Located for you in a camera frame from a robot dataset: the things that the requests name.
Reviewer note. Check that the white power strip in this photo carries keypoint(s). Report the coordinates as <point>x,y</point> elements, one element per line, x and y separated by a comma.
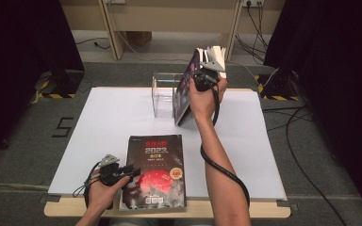
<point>115,1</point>

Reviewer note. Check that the black curtain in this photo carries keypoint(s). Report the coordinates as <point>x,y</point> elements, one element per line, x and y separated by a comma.
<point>19,62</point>
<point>342,62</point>

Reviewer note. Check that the black tape floor mark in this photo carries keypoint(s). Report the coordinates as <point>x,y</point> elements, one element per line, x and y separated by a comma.
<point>63,127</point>

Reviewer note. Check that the person's left hand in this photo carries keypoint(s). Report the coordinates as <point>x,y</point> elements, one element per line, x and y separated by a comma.
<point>103,196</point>

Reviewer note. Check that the person's right hand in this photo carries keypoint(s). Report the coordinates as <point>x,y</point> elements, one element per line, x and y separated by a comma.
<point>205,105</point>

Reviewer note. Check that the white wall socket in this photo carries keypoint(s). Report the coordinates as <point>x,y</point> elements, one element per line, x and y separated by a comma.
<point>254,2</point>

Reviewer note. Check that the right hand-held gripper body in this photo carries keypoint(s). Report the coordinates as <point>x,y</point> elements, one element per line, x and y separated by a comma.
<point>205,81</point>

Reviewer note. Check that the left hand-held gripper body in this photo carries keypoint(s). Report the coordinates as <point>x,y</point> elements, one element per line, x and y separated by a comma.
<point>111,172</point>

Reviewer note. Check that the dark magazine with portrait back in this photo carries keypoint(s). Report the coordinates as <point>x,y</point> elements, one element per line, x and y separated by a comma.
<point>157,150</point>

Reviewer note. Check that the black stand base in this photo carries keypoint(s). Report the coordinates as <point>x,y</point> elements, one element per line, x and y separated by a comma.
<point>69,81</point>
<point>281,84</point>

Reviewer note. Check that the yellow black hazard tape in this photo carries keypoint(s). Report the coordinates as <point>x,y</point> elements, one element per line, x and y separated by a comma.
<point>279,98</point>
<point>56,95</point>

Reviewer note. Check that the brown cardboard box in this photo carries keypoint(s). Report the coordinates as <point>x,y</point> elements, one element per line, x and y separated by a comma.
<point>138,38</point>

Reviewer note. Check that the light wooden table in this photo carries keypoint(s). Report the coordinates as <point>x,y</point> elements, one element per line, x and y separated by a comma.
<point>264,208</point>

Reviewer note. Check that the thick white picture-grid book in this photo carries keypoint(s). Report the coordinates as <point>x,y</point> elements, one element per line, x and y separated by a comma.
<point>220,53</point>

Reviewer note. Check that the clear acrylic book rack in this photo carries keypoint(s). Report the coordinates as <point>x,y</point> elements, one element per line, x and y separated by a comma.
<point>163,100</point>

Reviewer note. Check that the beige wooden desk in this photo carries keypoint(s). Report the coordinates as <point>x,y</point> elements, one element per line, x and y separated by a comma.
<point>176,19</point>

